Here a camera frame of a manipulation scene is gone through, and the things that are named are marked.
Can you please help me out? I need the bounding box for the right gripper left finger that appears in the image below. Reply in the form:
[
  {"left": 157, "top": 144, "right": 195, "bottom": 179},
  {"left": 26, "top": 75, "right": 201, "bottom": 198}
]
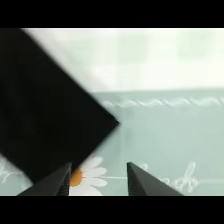
[{"left": 18, "top": 162, "right": 73, "bottom": 197}]

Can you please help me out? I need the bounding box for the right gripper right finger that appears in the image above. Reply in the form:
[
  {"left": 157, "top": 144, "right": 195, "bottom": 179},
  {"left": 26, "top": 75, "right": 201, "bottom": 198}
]
[{"left": 126, "top": 161, "right": 184, "bottom": 197}]

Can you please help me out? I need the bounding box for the black T-shirt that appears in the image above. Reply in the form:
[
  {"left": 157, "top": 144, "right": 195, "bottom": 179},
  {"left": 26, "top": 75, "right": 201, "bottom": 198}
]
[{"left": 0, "top": 27, "right": 121, "bottom": 184}]

